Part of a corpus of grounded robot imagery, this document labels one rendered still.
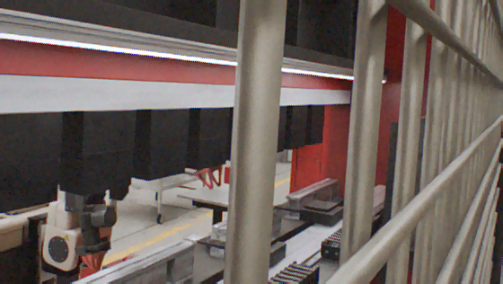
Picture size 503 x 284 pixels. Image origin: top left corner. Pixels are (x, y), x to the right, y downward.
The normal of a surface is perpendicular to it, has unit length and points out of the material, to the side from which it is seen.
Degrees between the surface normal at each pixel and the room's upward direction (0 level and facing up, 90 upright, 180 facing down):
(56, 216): 90
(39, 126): 90
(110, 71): 90
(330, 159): 90
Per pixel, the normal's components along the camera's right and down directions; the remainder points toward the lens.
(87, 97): 0.89, 0.08
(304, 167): -0.46, 0.02
